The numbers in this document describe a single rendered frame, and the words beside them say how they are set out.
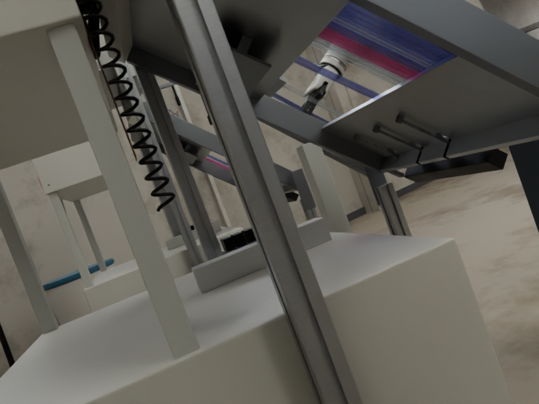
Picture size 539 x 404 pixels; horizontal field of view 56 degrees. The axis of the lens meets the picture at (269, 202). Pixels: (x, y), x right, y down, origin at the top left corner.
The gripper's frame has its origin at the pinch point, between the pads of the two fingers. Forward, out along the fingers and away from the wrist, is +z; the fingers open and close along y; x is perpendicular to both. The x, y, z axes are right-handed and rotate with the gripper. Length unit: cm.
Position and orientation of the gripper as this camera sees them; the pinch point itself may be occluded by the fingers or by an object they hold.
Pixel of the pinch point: (305, 111)
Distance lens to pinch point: 162.7
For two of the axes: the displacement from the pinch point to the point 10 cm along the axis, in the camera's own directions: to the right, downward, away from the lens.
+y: 2.7, -0.5, -9.6
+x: 8.2, 5.4, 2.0
